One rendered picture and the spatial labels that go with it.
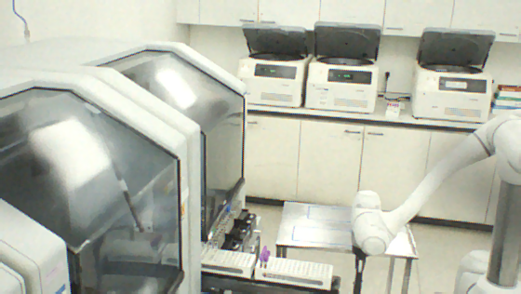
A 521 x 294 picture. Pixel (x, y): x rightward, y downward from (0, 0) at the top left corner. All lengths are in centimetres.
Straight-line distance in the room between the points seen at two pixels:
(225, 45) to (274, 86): 89
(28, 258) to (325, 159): 346
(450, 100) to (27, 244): 355
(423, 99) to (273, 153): 128
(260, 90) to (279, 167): 68
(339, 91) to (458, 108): 91
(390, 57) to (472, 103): 90
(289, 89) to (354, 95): 51
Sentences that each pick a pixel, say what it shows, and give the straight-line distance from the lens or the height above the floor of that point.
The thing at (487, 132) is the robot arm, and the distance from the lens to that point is 190.
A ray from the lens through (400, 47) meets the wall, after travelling 474.
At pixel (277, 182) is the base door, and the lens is 447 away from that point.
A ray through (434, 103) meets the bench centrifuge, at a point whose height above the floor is 103.
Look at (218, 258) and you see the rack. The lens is 214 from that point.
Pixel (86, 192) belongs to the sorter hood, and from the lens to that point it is 133.
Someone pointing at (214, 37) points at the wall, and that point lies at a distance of 495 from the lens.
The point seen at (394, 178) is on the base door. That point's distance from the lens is 437.
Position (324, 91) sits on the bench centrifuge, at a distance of 419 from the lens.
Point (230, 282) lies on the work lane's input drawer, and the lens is 212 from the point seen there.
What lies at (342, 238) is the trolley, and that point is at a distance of 243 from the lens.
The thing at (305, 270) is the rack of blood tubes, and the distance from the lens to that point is 209.
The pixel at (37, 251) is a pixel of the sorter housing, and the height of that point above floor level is 145.
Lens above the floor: 197
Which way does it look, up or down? 19 degrees down
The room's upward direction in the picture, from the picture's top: 2 degrees clockwise
